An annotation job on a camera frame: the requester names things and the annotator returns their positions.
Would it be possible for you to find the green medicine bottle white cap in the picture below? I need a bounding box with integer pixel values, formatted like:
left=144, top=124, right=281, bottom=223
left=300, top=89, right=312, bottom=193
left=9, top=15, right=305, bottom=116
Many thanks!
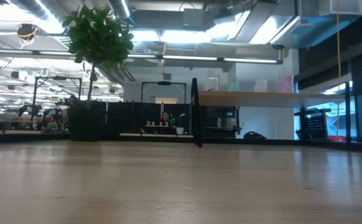
left=229, top=77, right=241, bottom=92

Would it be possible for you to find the person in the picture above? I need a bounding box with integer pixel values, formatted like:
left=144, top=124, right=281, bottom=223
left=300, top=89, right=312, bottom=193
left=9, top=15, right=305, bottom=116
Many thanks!
left=66, top=95, right=80, bottom=109
left=159, top=111, right=179, bottom=135

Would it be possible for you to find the ceiling light strip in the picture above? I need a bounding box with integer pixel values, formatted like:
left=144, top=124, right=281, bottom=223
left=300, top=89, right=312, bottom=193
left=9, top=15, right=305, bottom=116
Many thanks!
left=0, top=48, right=76, bottom=60
left=126, top=54, right=283, bottom=65

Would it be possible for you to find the blue chair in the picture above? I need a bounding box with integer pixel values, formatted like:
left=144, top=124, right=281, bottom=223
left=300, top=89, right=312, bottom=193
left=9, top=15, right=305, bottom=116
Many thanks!
left=243, top=131, right=267, bottom=140

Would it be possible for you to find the grey ceiling box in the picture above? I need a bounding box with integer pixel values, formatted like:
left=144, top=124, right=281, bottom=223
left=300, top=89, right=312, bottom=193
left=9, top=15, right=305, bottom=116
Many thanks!
left=183, top=8, right=204, bottom=28

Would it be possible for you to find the green plant in black pot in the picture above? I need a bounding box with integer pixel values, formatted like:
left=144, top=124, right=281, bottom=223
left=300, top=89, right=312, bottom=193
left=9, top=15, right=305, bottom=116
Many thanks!
left=62, top=4, right=135, bottom=142

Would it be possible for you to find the black perforated metal rack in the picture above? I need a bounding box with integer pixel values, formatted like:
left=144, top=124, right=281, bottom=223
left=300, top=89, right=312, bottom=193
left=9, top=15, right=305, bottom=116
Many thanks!
left=294, top=108, right=333, bottom=141

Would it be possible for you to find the black ceiling dome device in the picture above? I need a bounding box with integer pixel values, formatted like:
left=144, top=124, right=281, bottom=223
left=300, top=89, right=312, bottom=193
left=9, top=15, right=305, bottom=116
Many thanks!
left=16, top=23, right=39, bottom=40

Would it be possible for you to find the white ceiling air unit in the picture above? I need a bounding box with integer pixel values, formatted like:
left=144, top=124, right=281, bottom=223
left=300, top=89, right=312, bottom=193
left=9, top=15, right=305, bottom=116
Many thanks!
left=299, top=0, right=362, bottom=18

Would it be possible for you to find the wooden shelf black frame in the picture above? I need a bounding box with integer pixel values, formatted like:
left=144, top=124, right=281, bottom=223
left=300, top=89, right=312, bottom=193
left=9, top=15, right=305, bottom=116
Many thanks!
left=190, top=77, right=353, bottom=152

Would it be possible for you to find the black aluminium table frame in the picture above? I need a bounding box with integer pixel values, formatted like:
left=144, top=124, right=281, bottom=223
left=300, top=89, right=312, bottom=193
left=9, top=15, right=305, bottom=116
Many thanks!
left=0, top=132, right=362, bottom=153

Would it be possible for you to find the silver spiral duct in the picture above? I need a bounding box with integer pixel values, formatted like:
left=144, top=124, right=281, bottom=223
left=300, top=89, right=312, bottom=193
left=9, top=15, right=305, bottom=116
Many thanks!
left=108, top=0, right=132, bottom=19

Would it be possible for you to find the silver ceiling duct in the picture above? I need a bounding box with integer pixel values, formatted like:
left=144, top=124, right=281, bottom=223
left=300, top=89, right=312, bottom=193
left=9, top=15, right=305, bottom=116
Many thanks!
left=233, top=0, right=300, bottom=44

